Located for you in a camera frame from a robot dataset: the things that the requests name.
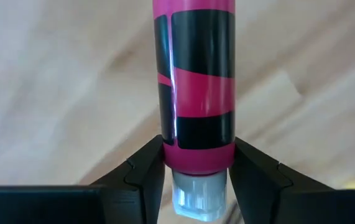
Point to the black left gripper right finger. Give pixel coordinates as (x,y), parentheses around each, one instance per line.
(289,205)

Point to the small magenta paint bottle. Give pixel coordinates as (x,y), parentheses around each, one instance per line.
(202,93)

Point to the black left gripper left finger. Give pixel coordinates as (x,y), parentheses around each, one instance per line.
(71,205)

